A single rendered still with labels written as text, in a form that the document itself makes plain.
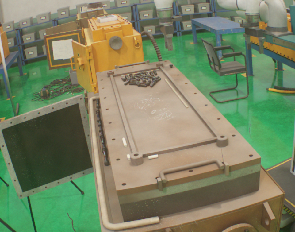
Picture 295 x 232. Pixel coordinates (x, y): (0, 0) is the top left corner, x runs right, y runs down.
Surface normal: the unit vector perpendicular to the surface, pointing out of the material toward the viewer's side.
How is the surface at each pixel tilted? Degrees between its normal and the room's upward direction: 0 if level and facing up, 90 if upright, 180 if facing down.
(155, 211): 90
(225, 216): 90
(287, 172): 0
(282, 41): 90
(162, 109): 0
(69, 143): 90
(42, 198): 0
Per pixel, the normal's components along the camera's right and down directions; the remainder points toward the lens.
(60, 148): 0.55, 0.26
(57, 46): -0.10, 0.38
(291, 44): -0.92, 0.24
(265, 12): -0.73, 0.29
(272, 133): -0.11, -0.92
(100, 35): 0.22, 0.34
